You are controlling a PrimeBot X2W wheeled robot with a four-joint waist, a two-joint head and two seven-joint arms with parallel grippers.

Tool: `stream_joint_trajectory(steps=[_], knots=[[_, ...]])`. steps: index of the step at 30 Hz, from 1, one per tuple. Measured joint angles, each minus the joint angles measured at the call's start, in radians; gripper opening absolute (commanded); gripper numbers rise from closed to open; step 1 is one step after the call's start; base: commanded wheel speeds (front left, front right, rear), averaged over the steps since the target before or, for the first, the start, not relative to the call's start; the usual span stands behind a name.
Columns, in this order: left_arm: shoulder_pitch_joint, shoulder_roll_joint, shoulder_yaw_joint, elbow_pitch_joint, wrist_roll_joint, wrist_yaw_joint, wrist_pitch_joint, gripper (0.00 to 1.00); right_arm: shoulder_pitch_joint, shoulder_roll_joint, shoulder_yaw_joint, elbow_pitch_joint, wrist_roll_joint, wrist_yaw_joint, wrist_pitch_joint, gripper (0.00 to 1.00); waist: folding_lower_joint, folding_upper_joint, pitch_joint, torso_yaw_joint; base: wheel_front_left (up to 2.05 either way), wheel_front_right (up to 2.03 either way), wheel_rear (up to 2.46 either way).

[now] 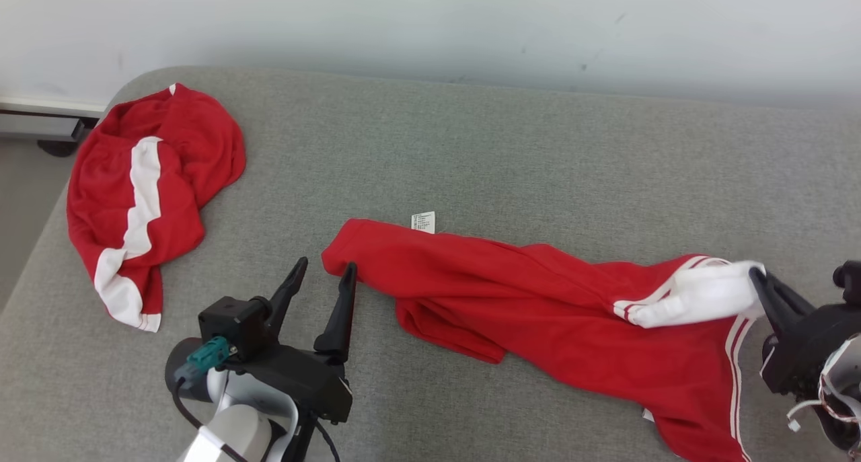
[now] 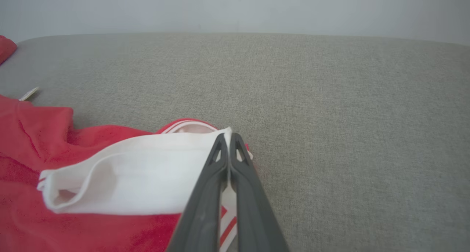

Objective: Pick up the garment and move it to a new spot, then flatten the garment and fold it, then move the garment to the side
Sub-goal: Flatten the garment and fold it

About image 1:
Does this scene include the black sleeved left arm cable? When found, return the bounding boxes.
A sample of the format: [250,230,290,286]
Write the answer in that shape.
[313,418,341,462]

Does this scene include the teal left camera connector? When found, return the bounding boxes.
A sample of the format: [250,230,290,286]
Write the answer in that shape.
[185,336,237,382]

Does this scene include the red shorts with white stripe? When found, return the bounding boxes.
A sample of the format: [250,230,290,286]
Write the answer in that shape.
[66,83,247,333]

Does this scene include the grey fabric sofa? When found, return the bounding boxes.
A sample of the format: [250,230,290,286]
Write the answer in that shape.
[0,65,861,462]

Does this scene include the white wall baseboard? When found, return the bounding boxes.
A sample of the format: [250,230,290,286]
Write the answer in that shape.
[0,97,108,118]

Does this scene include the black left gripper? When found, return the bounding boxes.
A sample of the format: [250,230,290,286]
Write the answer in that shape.
[225,257,358,424]

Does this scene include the red basketball jersey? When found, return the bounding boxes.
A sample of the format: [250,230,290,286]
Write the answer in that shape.
[322,211,768,462]

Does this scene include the thin black left camera cable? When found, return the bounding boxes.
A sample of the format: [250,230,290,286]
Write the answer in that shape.
[172,375,229,462]

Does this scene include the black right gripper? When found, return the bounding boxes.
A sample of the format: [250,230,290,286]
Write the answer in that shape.
[749,267,861,395]

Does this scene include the red white thin wires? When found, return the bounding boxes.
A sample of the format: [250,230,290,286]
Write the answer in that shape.
[787,381,861,432]

